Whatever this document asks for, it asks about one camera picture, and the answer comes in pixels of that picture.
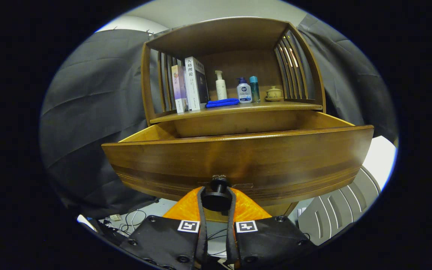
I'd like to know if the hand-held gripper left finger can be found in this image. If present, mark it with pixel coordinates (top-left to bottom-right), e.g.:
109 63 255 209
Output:
120 186 208 270

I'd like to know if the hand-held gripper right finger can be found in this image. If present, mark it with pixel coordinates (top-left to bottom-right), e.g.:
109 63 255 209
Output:
226 186 316 270

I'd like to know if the black round drawer knob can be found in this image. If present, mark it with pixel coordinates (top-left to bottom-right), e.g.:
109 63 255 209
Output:
201 175 233 212

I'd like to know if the brown wooden drawer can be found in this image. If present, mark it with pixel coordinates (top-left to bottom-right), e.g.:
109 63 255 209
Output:
102 111 375 207

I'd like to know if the brown wooden countertop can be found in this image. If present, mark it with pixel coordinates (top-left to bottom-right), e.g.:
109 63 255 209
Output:
149 100 323 124

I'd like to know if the brown wooden cabinet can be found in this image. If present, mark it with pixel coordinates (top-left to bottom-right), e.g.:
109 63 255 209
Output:
140 17 327 222

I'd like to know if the white grey appliance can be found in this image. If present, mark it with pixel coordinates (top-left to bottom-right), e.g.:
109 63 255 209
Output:
298 135 397 246

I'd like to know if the blue folded cloth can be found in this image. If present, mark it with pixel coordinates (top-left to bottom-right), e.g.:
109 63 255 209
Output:
205 98 240 109

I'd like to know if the yellow lidded teacup with saucer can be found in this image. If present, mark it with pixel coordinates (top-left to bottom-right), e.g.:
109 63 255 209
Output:
265 86 284 102

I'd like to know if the white bottle dark blue pump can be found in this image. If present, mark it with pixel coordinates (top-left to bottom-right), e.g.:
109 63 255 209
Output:
237 77 253 104

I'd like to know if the purple book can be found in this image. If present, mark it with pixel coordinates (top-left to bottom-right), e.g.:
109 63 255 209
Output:
171 64 188 114

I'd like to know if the teal bottle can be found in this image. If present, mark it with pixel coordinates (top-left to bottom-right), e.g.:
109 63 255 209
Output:
249 76 261 103

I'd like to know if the white book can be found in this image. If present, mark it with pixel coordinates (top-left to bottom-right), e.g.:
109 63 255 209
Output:
184 56 210 111

